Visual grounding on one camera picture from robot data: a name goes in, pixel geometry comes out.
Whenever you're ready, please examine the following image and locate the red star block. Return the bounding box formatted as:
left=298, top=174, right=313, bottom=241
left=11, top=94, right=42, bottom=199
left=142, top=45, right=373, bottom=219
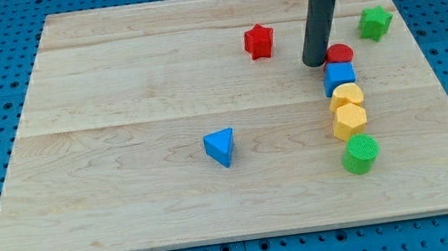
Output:
left=244, top=24, right=274, bottom=60

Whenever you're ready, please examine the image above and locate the red circle block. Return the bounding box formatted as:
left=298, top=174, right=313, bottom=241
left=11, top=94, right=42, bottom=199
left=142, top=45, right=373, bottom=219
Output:
left=323, top=43, right=354, bottom=69

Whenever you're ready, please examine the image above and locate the green star block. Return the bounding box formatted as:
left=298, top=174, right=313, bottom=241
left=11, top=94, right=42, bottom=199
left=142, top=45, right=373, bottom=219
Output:
left=358, top=5, right=394, bottom=42

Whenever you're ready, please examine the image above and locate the blue triangle block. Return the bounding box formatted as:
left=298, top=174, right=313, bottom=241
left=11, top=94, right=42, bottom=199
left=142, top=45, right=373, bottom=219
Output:
left=202, top=128, right=234, bottom=168

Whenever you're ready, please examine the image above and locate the light wooden board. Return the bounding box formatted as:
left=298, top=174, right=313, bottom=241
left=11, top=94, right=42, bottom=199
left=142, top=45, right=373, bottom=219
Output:
left=0, top=0, right=448, bottom=251

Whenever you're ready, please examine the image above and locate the blue square block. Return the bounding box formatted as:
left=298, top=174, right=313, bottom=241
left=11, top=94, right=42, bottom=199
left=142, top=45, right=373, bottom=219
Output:
left=323, top=62, right=356, bottom=97

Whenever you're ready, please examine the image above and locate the yellow semicircle block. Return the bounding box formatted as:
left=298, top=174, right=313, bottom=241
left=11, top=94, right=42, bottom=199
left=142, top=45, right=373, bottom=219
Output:
left=329, top=83, right=365, bottom=112

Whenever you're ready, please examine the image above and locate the yellow hexagon block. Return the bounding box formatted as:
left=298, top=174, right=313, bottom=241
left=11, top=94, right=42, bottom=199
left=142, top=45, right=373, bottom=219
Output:
left=332, top=103, right=367, bottom=141

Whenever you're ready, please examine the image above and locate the green cylinder block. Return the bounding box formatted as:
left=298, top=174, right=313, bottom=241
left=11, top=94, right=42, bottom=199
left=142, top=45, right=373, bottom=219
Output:
left=342, top=134, right=380, bottom=175

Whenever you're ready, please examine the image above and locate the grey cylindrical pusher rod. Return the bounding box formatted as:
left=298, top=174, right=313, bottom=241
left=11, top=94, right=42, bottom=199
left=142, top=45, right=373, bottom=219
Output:
left=302, top=0, right=336, bottom=68

